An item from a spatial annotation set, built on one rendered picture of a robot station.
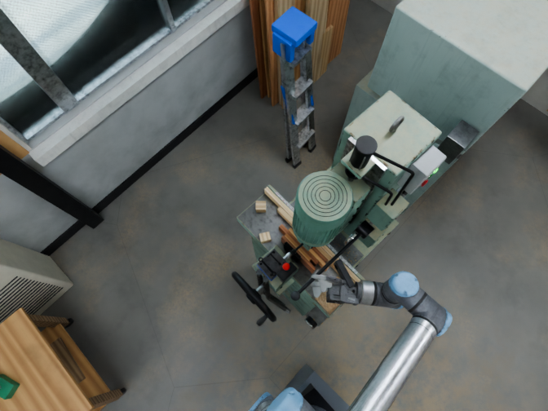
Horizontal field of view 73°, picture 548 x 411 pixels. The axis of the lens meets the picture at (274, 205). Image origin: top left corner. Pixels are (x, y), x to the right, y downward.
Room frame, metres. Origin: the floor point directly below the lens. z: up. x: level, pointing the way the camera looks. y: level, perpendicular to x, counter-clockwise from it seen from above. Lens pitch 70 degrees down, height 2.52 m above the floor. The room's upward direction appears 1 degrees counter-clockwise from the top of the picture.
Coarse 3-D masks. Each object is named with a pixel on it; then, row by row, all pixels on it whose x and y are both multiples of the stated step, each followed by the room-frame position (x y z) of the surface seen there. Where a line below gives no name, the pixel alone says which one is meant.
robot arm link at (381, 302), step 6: (378, 282) 0.20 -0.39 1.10; (378, 288) 0.17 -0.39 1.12; (378, 294) 0.15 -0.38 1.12; (378, 300) 0.13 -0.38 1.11; (384, 300) 0.13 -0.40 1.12; (378, 306) 0.11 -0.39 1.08; (384, 306) 0.11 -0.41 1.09; (390, 306) 0.11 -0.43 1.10; (396, 306) 0.11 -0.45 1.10; (402, 306) 0.11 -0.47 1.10
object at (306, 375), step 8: (304, 368) -0.17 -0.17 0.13; (296, 376) -0.22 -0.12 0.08; (304, 376) -0.19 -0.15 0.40; (312, 376) -0.18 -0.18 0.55; (288, 384) -0.27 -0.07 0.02; (296, 384) -0.23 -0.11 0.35; (304, 384) -0.21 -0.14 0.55; (312, 384) -0.21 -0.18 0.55; (320, 384) -0.21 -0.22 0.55; (320, 392) -0.25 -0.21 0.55; (328, 392) -0.25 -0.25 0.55; (328, 400) -0.28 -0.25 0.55; (336, 400) -0.28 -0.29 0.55; (336, 408) -0.31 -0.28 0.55; (344, 408) -0.31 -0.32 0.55
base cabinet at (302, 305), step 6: (258, 252) 0.43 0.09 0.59; (258, 258) 0.44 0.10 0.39; (288, 288) 0.25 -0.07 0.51; (294, 288) 0.23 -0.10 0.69; (288, 294) 0.24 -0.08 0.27; (300, 294) 0.20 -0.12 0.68; (300, 300) 0.18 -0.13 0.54; (306, 300) 0.17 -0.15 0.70; (294, 306) 0.19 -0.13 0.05; (300, 306) 0.17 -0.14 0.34; (306, 306) 0.16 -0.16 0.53; (300, 312) 0.15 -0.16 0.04; (306, 312) 0.14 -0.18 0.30
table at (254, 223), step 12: (252, 204) 0.59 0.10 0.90; (240, 216) 0.53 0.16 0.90; (252, 216) 0.53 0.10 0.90; (264, 216) 0.53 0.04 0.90; (276, 216) 0.53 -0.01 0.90; (252, 228) 0.47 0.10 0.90; (264, 228) 0.47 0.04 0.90; (276, 228) 0.47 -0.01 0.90; (288, 228) 0.47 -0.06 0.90; (276, 240) 0.42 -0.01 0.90; (300, 264) 0.30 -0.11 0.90; (300, 276) 0.25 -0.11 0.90; (336, 276) 0.25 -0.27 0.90; (312, 300) 0.15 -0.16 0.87; (324, 312) 0.10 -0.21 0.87
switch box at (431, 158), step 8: (424, 152) 0.54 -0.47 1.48; (432, 152) 0.54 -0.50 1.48; (440, 152) 0.54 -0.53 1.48; (416, 160) 0.52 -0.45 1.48; (424, 160) 0.52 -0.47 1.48; (432, 160) 0.52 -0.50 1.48; (440, 160) 0.52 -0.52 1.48; (416, 168) 0.49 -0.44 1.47; (424, 168) 0.49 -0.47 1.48; (432, 168) 0.49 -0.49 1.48; (408, 176) 0.49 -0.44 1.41; (416, 176) 0.48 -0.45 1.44; (424, 176) 0.47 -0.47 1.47; (400, 184) 0.50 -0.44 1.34; (408, 184) 0.48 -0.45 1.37; (416, 184) 0.47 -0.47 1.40; (408, 192) 0.47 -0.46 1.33
